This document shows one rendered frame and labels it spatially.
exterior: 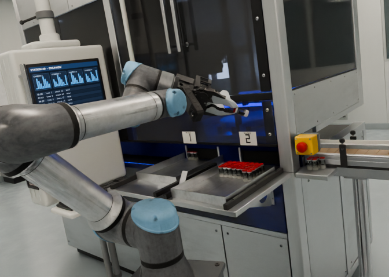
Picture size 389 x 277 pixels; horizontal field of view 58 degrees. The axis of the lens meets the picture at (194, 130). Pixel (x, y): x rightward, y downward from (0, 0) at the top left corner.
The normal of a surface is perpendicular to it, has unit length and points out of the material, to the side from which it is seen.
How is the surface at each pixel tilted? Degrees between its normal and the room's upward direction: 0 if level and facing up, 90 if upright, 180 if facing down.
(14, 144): 102
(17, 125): 69
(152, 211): 7
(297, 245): 90
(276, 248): 90
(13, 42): 90
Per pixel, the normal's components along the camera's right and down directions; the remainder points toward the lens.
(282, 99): -0.64, 0.23
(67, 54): 0.75, 0.00
